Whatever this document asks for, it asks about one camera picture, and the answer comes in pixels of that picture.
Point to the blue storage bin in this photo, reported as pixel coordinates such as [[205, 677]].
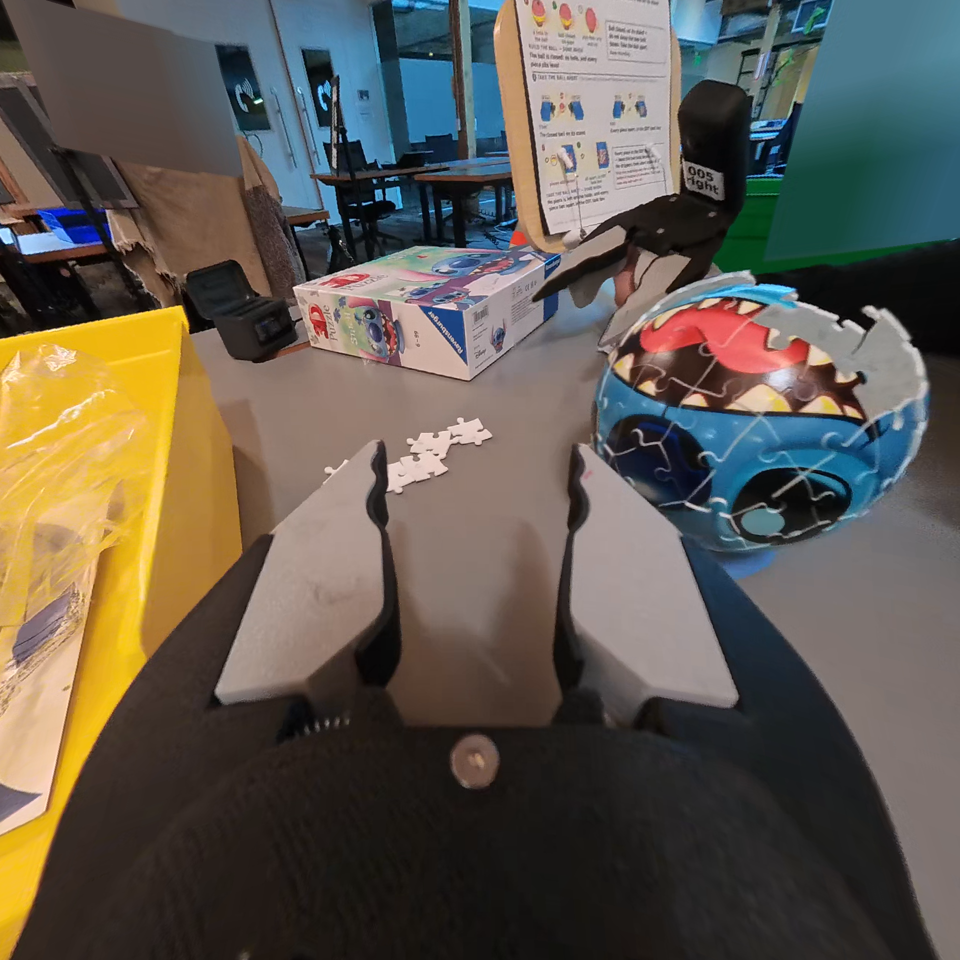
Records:
[[71, 225]]

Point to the colourful puzzle box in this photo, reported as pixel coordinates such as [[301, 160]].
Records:
[[420, 330]]

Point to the black hard case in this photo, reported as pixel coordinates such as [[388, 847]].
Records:
[[240, 315]]

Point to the printed paper booklet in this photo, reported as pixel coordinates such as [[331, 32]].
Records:
[[37, 712]]

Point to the clear plastic bag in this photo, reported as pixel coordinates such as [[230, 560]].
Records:
[[60, 450]]

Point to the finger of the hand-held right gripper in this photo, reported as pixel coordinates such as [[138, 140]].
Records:
[[660, 285], [596, 289]]

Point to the yellow plastic bin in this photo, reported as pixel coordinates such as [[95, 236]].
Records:
[[187, 487]]

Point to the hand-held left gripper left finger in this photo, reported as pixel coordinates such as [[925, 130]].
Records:
[[307, 585]]

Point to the instruction sheet on stand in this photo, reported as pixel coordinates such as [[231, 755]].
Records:
[[600, 112]]

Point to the blue puzzle ball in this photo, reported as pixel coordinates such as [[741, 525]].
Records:
[[750, 465]]

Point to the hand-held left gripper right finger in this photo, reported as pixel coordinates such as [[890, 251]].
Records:
[[637, 600]]

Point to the beige burlap cloth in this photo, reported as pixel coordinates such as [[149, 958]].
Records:
[[187, 217]]

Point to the green panel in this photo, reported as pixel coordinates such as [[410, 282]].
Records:
[[750, 232]]

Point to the black background chair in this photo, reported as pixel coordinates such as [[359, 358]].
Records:
[[367, 176]]

